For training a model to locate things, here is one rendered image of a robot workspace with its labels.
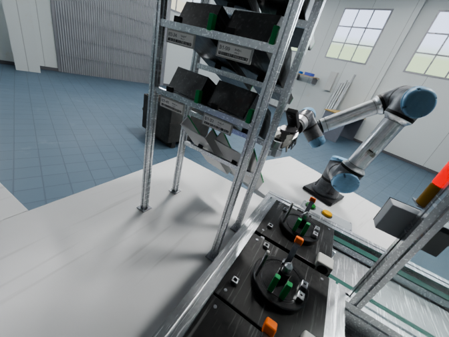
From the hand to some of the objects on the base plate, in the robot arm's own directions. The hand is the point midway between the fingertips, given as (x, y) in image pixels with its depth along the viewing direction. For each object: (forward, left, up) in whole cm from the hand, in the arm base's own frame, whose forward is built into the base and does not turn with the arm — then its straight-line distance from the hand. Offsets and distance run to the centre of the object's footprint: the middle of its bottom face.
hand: (276, 142), depth 81 cm
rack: (+30, 0, -33) cm, 45 cm away
